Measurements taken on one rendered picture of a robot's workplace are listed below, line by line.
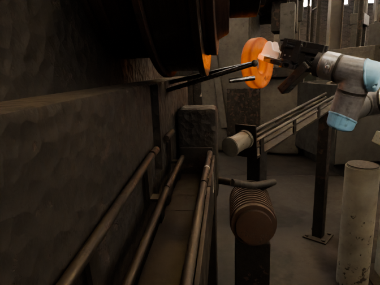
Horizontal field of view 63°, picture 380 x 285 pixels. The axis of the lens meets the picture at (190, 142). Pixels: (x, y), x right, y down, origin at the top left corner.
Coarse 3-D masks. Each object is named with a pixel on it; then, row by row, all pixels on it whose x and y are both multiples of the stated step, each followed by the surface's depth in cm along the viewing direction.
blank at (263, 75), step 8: (248, 40) 96; (256, 40) 94; (264, 40) 97; (248, 48) 93; (256, 48) 94; (248, 56) 92; (256, 56) 95; (264, 64) 101; (272, 64) 103; (248, 72) 94; (256, 72) 96; (264, 72) 100; (272, 72) 104; (256, 80) 96; (264, 80) 100
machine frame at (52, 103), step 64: (0, 0) 26; (64, 0) 36; (0, 64) 26; (64, 64) 36; (128, 64) 59; (0, 128) 18; (64, 128) 25; (128, 128) 41; (0, 192) 18; (64, 192) 25; (0, 256) 18; (64, 256) 25; (128, 256) 41
